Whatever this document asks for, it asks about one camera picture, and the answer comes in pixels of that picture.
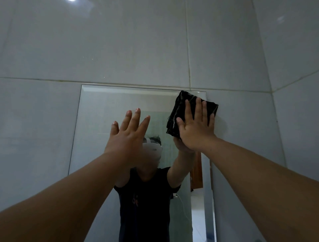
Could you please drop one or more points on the person's left forearm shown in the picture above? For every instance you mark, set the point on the person's left forearm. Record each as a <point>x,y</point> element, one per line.
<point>69,197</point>

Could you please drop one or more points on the person's left middle finger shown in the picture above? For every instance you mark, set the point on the person's left middle finger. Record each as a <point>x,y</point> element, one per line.
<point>135,119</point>

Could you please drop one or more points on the person's left hand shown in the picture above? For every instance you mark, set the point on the person's left hand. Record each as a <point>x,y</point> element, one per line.
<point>127,144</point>

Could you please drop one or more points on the person's left little finger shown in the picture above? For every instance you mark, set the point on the person's left little finger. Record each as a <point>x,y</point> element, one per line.
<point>114,129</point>

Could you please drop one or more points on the person's right little finger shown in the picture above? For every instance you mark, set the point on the person's right little finger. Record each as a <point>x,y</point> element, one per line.
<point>211,121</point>

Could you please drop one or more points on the frameless rectangular wall mirror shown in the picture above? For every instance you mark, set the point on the frameless rectangular wall mirror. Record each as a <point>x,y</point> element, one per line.
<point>99,117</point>

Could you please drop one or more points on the person's right middle finger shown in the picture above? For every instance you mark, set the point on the person's right middle finger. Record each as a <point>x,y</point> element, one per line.
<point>198,109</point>

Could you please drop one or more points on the black cleaning cloth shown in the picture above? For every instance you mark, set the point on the black cleaning cloth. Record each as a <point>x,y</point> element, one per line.
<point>178,107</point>

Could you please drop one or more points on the person's right hand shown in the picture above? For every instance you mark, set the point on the person's right hand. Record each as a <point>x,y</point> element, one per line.
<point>195,134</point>

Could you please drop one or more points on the person's right forearm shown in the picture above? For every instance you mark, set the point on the person's right forearm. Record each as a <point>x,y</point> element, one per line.
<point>261,189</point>

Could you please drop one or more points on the person's right thumb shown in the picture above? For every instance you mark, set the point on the person's right thumb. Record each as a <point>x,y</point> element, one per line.
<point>181,124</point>

